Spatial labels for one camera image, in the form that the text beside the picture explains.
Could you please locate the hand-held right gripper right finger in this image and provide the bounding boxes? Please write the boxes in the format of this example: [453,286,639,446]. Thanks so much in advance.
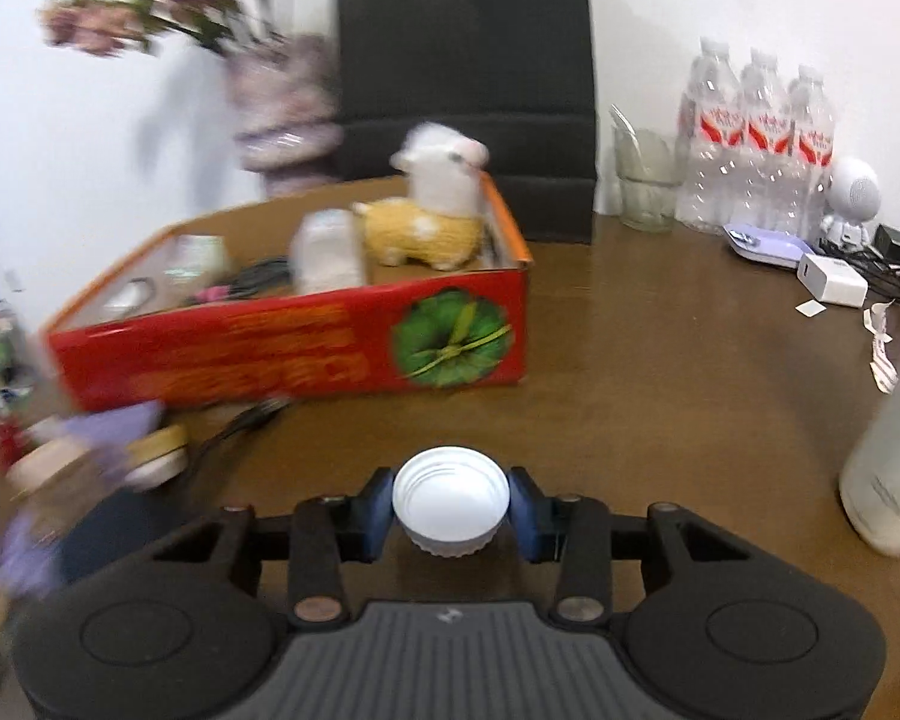
[506,467,755,627]

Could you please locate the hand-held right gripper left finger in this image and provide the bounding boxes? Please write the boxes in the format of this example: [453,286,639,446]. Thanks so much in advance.
[146,467,398,627]

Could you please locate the white round lid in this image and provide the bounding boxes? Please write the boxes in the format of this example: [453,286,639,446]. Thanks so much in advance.
[391,448,511,558]

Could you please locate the red cardboard box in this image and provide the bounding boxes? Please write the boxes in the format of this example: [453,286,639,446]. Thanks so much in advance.
[41,172,533,413]

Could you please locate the round jar with wooden lid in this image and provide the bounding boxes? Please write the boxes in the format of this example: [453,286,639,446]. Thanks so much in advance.
[124,424,190,490]

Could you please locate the dark blue pouch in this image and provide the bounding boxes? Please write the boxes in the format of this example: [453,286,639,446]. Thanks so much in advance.
[60,491,190,586]

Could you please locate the purple cloth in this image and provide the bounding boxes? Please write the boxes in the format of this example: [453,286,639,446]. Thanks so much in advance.
[0,399,167,593]

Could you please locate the bottle with cream cap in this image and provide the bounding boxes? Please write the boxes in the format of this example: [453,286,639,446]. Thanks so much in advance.
[7,439,92,500]

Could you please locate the brown wooden desktop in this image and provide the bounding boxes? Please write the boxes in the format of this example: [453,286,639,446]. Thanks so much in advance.
[0,178,900,720]

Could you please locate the white plastic bottle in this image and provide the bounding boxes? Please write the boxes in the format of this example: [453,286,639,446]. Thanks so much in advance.
[291,210,368,293]

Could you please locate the white and yellow alpaca plush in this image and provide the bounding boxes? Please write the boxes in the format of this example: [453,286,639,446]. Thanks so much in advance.
[352,122,492,271]

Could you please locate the clear glass cup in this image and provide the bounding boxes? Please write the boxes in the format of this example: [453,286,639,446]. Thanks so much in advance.
[609,105,683,233]

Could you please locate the light purple case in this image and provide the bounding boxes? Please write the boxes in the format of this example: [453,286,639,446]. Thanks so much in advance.
[722,223,815,267]

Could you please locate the large white bottle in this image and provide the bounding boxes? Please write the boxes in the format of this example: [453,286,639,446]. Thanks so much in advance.
[840,307,900,557]

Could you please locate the white charger block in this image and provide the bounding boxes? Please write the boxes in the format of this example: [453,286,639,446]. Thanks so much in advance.
[797,253,869,308]

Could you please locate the white paper receipt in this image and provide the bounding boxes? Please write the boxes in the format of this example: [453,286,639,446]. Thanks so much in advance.
[862,301,900,395]

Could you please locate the pink marbled ceramic vase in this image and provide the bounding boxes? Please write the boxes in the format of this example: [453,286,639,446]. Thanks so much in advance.
[225,34,344,200]

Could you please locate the clear water bottle red label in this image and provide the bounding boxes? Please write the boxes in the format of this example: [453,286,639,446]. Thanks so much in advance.
[784,66,837,241]
[675,36,745,232]
[739,47,790,235]

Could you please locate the white robot figurine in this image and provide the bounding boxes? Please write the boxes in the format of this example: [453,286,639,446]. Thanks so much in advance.
[820,157,882,250]

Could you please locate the black paper bag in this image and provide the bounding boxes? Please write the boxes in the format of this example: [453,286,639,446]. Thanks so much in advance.
[335,0,597,245]

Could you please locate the black cable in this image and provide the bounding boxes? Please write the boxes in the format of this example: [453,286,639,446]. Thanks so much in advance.
[184,397,293,482]

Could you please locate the bundle of black cables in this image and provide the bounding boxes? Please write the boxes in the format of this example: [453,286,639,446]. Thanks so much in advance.
[229,259,295,295]

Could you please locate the black charger cables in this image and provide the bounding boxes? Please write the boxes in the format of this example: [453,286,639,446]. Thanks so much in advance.
[817,238,900,305]

